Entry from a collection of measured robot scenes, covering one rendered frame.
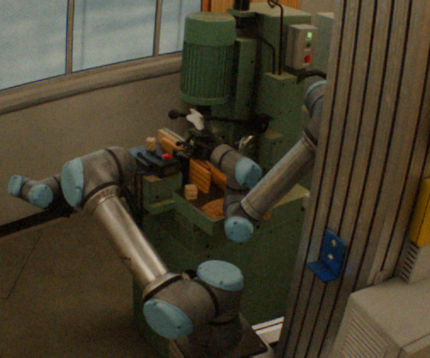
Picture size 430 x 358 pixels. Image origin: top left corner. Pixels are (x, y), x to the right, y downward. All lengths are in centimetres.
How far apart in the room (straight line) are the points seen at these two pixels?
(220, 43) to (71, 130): 161
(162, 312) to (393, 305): 54
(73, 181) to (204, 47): 71
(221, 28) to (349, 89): 87
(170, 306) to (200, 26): 96
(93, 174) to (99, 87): 189
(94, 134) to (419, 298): 260
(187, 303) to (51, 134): 208
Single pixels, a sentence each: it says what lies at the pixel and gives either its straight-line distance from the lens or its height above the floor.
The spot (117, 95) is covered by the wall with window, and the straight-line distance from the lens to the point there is 343.
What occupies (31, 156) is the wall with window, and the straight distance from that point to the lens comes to 328.
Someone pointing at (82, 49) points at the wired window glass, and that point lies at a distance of 329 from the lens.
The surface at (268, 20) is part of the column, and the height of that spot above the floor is 150.
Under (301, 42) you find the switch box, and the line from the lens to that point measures 206.
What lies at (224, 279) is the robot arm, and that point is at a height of 105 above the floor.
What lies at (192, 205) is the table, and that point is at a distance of 197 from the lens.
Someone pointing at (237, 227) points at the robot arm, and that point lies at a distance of 156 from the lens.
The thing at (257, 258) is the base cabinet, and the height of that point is 58.
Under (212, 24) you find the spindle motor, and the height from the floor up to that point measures 149.
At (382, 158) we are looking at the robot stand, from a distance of 105.
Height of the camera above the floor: 192
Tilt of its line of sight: 28 degrees down
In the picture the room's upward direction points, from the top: 5 degrees clockwise
